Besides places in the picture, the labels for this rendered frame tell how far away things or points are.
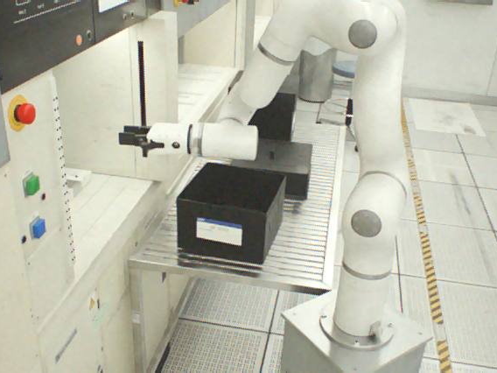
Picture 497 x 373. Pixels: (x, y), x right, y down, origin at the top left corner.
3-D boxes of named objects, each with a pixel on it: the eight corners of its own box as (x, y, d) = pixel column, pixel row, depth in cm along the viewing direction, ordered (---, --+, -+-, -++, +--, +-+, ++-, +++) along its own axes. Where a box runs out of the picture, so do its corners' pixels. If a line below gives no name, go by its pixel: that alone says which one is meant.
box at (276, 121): (290, 150, 242) (295, 94, 231) (225, 143, 246) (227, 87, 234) (296, 126, 268) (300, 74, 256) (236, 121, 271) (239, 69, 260)
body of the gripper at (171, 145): (192, 162, 135) (145, 158, 135) (198, 145, 144) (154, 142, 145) (192, 132, 132) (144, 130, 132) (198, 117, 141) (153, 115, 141)
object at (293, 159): (306, 200, 203) (310, 167, 197) (227, 190, 206) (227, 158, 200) (311, 165, 229) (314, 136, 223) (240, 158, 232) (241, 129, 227)
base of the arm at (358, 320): (409, 332, 142) (423, 272, 134) (355, 361, 132) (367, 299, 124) (357, 292, 156) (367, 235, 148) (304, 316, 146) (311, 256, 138)
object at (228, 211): (175, 248, 172) (174, 198, 164) (206, 206, 196) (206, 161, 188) (262, 265, 165) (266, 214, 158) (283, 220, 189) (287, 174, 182)
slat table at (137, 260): (305, 466, 191) (332, 289, 157) (139, 433, 200) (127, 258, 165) (328, 257, 305) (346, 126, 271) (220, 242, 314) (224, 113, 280)
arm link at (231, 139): (206, 115, 139) (200, 134, 132) (259, 117, 139) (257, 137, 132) (206, 143, 144) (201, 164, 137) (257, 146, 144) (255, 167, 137)
